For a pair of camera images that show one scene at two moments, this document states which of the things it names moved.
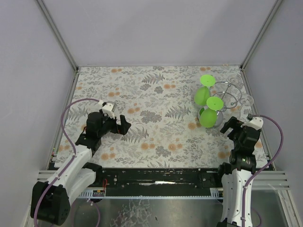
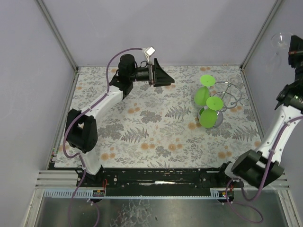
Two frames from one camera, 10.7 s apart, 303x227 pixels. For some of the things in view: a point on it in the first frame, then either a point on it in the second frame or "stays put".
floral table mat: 159,102 stays put
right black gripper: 236,128 → 296,52
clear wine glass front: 245,100 → 279,40
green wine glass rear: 202,92 stays put
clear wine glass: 234,79 stays put
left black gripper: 116,126 → 151,74
